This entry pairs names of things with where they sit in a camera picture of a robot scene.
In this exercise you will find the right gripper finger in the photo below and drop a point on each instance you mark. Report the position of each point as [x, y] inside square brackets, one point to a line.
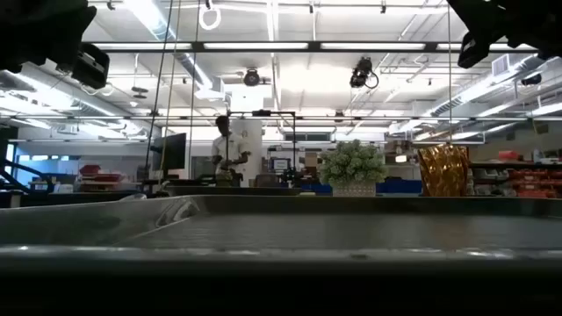
[473, 50]

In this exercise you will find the green artificial potted plant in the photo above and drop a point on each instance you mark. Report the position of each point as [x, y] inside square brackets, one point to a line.
[353, 164]

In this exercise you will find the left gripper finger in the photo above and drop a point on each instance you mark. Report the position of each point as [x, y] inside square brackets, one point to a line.
[91, 66]

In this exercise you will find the small lit screen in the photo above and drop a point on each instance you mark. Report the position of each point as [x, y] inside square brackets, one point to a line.
[279, 164]

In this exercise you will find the blue storage bin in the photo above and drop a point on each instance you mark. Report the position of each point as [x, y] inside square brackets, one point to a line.
[399, 186]
[318, 189]

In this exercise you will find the shelf with red bins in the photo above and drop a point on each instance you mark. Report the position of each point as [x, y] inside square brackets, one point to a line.
[527, 180]

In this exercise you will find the black monitor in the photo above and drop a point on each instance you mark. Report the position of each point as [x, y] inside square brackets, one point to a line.
[173, 151]

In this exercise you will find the red storage bins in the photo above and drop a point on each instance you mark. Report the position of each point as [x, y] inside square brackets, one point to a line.
[98, 177]

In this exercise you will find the black round ceiling fixture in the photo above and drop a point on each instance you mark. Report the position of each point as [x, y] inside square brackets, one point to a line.
[252, 77]

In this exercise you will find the black overhead camera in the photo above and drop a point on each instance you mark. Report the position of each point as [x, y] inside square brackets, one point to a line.
[361, 72]

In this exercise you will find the white round pillar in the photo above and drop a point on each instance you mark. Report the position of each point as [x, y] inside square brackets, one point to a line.
[255, 140]

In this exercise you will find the person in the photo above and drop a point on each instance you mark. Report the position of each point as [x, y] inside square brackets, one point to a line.
[228, 149]

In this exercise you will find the black background stand frame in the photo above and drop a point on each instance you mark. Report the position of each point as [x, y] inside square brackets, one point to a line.
[263, 113]

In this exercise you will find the black plastic tray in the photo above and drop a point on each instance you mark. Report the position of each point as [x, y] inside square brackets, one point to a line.
[307, 232]

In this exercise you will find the black aluminium rig frame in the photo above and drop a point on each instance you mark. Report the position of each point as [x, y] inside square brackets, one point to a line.
[197, 46]

